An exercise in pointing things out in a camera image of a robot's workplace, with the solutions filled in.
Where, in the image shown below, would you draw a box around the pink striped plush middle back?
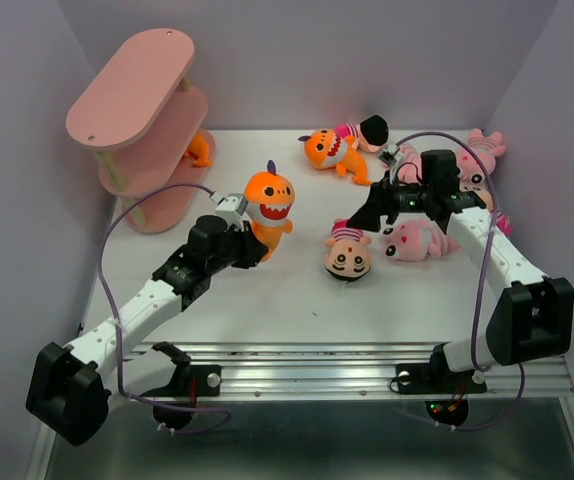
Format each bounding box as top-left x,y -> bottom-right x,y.
397,143 -> 422,184

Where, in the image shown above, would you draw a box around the pink three-tier wooden shelf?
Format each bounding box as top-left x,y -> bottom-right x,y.
66,28 -> 216,234

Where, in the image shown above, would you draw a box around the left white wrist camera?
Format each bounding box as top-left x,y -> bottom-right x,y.
212,193 -> 248,230

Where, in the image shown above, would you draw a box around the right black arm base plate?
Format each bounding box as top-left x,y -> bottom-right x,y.
389,363 -> 487,395

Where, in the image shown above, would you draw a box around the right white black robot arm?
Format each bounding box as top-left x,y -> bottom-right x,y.
348,150 -> 574,390

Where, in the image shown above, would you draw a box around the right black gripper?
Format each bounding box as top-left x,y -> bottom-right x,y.
345,169 -> 433,232

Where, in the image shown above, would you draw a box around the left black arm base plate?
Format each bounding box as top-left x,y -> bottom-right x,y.
125,342 -> 222,399

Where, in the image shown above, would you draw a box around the doll plush pink striped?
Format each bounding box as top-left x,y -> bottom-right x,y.
325,218 -> 371,282

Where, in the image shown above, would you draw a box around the doll plush right edge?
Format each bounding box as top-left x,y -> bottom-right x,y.
460,182 -> 513,237

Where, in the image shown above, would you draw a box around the doll plush black hair far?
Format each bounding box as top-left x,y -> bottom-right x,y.
334,115 -> 389,153

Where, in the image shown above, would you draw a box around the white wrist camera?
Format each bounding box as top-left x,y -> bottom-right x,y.
378,143 -> 403,168
212,193 -> 248,230

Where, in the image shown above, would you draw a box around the orange shark plush mouth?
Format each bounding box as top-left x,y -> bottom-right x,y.
183,131 -> 212,168

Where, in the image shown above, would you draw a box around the orange shark plush back-facing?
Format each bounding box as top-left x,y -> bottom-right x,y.
244,160 -> 295,262

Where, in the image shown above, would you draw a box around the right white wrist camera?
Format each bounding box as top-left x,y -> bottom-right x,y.
378,143 -> 403,168

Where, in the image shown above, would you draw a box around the orange shark plush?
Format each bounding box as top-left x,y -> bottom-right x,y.
298,129 -> 371,186

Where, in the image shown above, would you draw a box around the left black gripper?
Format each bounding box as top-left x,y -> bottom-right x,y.
207,220 -> 267,275

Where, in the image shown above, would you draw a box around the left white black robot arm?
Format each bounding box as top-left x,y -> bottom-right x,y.
26,215 -> 268,446

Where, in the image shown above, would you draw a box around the pink axolotl plush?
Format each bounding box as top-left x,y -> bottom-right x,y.
455,128 -> 506,185
381,219 -> 460,262

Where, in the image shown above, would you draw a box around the pink axolotl plush front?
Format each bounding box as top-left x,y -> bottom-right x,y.
381,219 -> 460,262

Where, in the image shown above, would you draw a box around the aluminium mounting rail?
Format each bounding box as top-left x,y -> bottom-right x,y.
49,341 -> 574,401

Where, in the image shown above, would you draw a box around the pink axolotl plush far right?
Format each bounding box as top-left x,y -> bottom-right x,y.
455,128 -> 506,185

